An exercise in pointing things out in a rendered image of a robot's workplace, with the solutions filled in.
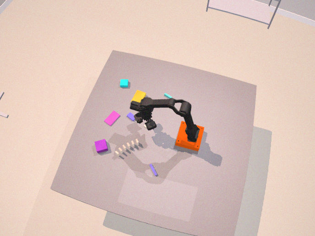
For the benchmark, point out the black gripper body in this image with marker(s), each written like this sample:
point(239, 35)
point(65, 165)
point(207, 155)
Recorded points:
point(150, 123)

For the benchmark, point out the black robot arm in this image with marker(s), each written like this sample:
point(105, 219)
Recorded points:
point(146, 105)

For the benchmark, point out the yellow rectangular block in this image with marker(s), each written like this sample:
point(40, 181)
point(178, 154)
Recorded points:
point(138, 96)

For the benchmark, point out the small cyan block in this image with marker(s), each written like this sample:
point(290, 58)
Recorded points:
point(124, 83)

